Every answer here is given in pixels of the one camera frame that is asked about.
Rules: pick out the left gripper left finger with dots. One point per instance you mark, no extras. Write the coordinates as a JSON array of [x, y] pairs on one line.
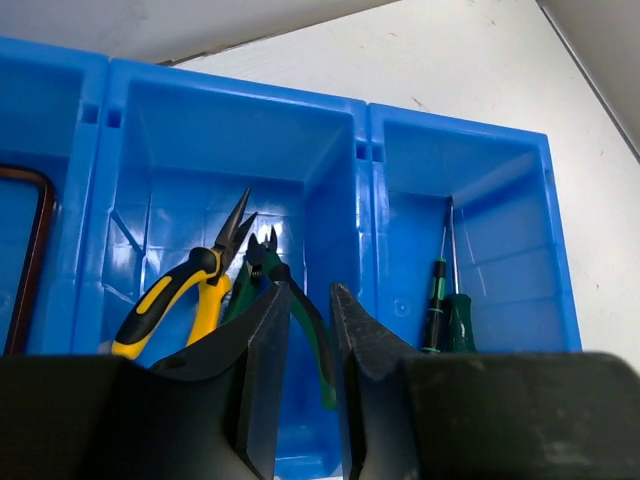
[[208, 411]]

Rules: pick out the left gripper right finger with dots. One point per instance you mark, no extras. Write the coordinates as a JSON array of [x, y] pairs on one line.
[[404, 414]]

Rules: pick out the large green-handled screwdriver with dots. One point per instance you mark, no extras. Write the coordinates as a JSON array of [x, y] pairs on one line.
[[460, 338]]

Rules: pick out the green-handled cutting pliers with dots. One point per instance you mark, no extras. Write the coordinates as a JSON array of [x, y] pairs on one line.
[[263, 266]]

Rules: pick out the brown hex key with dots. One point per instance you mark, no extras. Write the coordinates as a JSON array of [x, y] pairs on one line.
[[20, 323]]

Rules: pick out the blue three-compartment plastic bin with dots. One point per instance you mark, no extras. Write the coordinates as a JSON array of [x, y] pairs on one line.
[[162, 175]]

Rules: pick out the aluminium side rail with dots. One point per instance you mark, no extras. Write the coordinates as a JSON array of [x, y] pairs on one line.
[[602, 38]]

